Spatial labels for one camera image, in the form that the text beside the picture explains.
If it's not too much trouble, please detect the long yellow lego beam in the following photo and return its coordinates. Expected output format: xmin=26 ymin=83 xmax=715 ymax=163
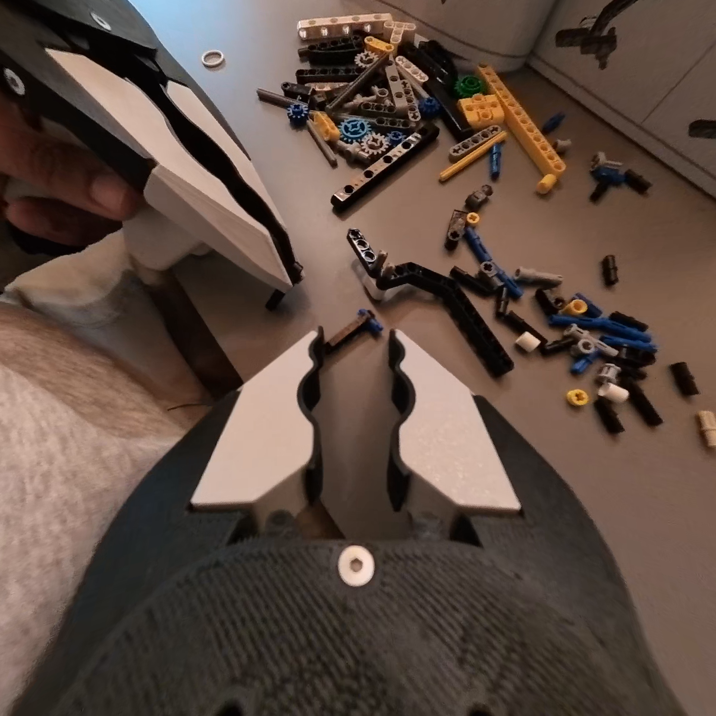
xmin=477 ymin=64 xmax=567 ymax=175

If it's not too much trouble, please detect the white rounded container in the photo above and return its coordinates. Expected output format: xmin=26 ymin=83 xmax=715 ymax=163
xmin=425 ymin=0 xmax=560 ymax=72

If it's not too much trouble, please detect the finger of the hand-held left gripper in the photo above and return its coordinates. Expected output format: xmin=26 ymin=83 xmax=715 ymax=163
xmin=164 ymin=83 xmax=298 ymax=265
xmin=45 ymin=49 xmax=304 ymax=290

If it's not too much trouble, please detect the long black lego beam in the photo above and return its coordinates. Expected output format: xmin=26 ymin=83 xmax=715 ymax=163
xmin=331 ymin=122 xmax=441 ymax=214

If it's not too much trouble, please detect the short grey lego beam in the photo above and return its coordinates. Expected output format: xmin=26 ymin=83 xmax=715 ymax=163
xmin=449 ymin=126 xmax=504 ymax=158

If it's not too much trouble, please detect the scatter of small lego pins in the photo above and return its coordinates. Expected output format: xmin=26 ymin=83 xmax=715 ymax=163
xmin=445 ymin=210 xmax=665 ymax=435

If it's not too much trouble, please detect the grey fleece sweatshirt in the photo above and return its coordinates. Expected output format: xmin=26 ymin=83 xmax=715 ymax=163
xmin=0 ymin=302 xmax=242 ymax=716

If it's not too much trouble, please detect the pile of mixed lego beams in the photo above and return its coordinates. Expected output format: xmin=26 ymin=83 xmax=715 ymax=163
xmin=256 ymin=12 xmax=477 ymax=169

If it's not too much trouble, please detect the black lego piece blue pin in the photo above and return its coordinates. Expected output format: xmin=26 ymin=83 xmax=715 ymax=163
xmin=324 ymin=309 xmax=384 ymax=351

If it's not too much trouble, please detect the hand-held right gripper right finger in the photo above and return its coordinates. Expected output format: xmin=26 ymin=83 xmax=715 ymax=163
xmin=387 ymin=329 xmax=524 ymax=524

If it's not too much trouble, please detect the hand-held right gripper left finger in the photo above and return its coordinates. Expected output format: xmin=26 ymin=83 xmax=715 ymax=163
xmin=190 ymin=327 xmax=326 ymax=524

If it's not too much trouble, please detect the yellow lego brick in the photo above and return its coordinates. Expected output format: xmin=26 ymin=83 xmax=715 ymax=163
xmin=458 ymin=94 xmax=507 ymax=125

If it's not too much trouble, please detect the blue and black lego connector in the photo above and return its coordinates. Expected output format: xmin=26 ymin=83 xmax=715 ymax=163
xmin=589 ymin=151 xmax=653 ymax=202

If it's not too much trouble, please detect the black angled lego assembly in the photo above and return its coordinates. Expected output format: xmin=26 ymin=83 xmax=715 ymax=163
xmin=347 ymin=227 xmax=515 ymax=377

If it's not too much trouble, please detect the yellow lego axle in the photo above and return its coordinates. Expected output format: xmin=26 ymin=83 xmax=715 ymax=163
xmin=438 ymin=132 xmax=507 ymax=183

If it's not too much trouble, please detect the person's left hand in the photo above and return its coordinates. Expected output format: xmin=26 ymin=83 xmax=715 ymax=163
xmin=0 ymin=92 xmax=143 ymax=248

